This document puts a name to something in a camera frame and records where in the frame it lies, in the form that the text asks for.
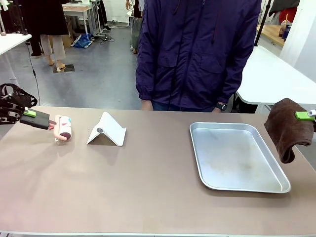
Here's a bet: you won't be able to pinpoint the black pole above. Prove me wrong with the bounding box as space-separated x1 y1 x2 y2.
254 0 272 47

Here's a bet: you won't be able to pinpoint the small white table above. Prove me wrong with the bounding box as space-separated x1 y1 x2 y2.
0 33 32 86

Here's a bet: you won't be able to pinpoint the drink cup with straw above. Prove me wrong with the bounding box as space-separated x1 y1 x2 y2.
279 13 293 38

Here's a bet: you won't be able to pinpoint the cables and power strip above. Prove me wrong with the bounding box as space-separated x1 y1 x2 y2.
95 27 117 45

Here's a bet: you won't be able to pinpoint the pink lint roller black handle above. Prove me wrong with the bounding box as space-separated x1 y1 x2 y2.
19 111 74 142

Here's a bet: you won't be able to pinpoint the white folded stand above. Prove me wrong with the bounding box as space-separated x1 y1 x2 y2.
86 111 127 147

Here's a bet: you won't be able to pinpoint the person's right hand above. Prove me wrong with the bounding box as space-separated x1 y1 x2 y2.
141 99 154 111

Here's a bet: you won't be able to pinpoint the wood top desk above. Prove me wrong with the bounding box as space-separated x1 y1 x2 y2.
61 3 101 35

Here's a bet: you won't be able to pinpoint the blue plastic bag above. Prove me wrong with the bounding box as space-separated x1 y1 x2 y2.
71 33 93 49

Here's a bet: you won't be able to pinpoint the metal tray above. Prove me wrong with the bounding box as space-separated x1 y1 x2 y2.
189 122 291 194

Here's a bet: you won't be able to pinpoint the brown cloth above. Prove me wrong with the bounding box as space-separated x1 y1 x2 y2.
264 98 316 164

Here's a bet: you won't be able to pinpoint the metal floor plate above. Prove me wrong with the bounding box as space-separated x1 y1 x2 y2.
53 64 75 73

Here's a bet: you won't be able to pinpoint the thin black floor cable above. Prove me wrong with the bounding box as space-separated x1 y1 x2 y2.
26 41 40 107

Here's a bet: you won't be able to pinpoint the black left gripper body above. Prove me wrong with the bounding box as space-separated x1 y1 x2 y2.
0 97 19 125

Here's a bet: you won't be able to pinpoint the person in black coat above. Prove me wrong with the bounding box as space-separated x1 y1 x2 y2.
18 0 70 71

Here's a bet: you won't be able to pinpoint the hanging red and dark garments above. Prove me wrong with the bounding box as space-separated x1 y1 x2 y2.
269 0 301 25

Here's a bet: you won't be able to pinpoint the person in purple jacket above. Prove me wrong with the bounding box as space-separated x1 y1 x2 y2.
135 0 262 113

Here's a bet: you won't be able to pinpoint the wooden table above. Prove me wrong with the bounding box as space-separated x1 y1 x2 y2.
256 24 292 46

